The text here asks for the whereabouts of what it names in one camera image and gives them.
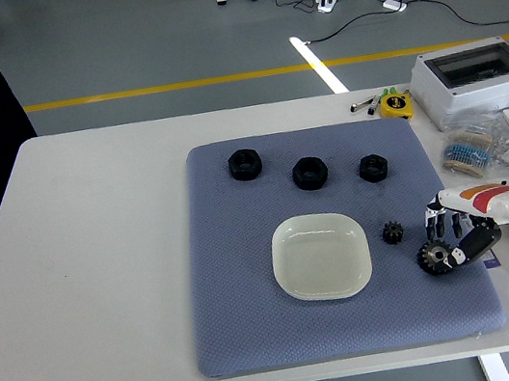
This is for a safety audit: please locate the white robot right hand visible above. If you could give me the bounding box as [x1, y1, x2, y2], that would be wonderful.
[418, 177, 509, 272]

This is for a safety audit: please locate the large black gear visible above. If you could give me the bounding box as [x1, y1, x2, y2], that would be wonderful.
[413, 237, 456, 279]

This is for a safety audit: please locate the small black gear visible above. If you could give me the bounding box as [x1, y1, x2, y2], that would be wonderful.
[379, 218, 406, 248]

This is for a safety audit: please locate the small black hex nut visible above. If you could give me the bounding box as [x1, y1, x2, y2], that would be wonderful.
[356, 152, 390, 186]

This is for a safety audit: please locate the large black hex nut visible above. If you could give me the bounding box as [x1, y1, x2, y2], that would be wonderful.
[289, 153, 332, 193]

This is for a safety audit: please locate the black threaded hex nut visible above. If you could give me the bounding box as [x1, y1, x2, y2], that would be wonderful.
[225, 146, 265, 184]

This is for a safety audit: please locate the bag of blue resistors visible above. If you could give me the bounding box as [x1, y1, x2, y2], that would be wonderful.
[433, 108, 509, 184]

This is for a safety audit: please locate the yellow tape measure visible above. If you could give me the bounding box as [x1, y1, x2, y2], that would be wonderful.
[376, 89, 415, 124]

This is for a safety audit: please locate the small black tool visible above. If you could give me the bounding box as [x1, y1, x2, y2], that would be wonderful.
[364, 98, 385, 117]

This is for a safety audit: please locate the silver pen-shaped tool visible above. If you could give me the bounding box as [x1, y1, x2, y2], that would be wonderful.
[348, 96, 378, 114]

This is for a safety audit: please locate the white table leg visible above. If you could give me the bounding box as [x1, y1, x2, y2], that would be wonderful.
[476, 350, 509, 381]

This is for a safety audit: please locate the white square dish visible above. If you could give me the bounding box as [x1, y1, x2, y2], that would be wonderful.
[263, 204, 378, 311]

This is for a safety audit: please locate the white floor adapter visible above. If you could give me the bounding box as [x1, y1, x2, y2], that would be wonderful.
[381, 0, 409, 14]

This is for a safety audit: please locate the blue-grey quilted mat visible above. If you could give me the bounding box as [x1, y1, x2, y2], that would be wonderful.
[159, 98, 509, 381]

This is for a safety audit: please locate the grey electrical enclosure box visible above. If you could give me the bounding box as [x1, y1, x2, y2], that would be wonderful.
[403, 38, 509, 138]

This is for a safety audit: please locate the long black floor cable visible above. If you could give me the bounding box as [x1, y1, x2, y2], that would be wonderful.
[403, 0, 509, 47]

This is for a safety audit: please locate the black floor cable with plug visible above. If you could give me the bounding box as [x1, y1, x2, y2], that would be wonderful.
[299, 6, 390, 46]

